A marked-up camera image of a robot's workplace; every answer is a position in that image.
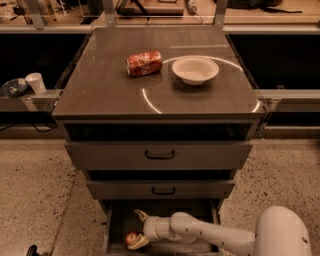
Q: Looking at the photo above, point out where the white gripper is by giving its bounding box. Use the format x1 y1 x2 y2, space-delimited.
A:
127 209 173 250

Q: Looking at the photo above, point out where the red apple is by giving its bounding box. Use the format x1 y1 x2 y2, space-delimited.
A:
125 231 139 246

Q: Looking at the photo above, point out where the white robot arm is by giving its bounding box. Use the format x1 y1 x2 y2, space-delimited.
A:
126 206 312 256

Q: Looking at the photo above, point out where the open bottom drawer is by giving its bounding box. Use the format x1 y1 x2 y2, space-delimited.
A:
103 199 223 256

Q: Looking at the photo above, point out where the middle grey drawer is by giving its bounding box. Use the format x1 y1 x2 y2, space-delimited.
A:
87 180 234 200

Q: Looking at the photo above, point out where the grey drawer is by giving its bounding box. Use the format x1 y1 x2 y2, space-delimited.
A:
65 141 252 170
87 180 234 200

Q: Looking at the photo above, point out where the top grey drawer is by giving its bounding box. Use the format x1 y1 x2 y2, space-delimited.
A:
65 141 252 170

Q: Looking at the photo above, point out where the grey drawer cabinet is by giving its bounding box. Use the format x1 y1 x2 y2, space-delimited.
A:
51 25 267 256

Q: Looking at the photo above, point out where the black object at floor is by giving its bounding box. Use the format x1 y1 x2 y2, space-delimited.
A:
26 245 51 256

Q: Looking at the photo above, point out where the white bowl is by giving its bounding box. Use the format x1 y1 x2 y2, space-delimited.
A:
172 56 219 86

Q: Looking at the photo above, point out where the crushed red soda can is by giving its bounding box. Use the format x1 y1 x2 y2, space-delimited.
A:
125 51 163 77

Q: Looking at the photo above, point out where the white foam cup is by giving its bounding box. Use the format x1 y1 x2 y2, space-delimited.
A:
25 73 46 94

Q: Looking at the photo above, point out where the dark blue dish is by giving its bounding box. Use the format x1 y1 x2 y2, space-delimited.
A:
1 78 29 98

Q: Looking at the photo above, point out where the black floor cable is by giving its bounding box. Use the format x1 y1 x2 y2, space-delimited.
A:
0 121 59 133

